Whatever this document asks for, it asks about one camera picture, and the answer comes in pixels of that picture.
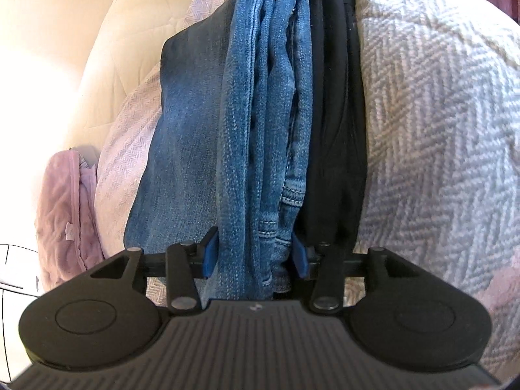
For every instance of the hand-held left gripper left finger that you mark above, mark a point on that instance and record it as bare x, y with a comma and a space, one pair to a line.
211, 252

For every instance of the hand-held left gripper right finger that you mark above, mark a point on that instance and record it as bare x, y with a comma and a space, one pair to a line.
300, 258

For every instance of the blue denim jeans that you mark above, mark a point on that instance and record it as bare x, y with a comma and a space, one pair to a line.
243, 130

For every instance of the black pants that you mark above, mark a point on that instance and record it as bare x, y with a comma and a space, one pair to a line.
335, 130

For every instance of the pink quilted cushion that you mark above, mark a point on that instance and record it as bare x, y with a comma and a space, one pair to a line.
61, 211

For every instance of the white herringbone blanket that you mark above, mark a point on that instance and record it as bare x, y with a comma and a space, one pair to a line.
430, 109

